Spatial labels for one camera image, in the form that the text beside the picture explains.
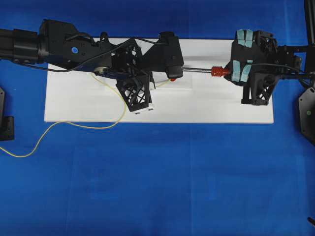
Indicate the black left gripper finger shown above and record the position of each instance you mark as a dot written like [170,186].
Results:
[135,91]
[126,58]

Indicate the large white foam board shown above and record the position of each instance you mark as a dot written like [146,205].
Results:
[79,97]

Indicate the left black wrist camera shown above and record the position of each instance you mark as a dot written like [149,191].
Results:
[165,56]

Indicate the blue table cloth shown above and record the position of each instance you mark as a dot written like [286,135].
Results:
[155,179]

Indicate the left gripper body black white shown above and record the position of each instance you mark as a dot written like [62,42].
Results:
[105,61]

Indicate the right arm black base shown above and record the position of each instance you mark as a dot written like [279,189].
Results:
[306,105]

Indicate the small raised white block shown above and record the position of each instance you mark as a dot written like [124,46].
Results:
[161,82]

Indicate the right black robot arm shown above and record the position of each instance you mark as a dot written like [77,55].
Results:
[266,63]

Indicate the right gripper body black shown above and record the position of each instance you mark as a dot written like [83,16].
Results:
[286,62]

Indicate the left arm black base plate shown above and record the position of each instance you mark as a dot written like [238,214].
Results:
[6,122]

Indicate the orange handled soldering iron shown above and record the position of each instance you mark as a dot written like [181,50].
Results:
[215,71]

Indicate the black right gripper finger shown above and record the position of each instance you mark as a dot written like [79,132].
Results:
[266,43]
[259,88]

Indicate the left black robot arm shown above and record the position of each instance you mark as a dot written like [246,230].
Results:
[62,45]

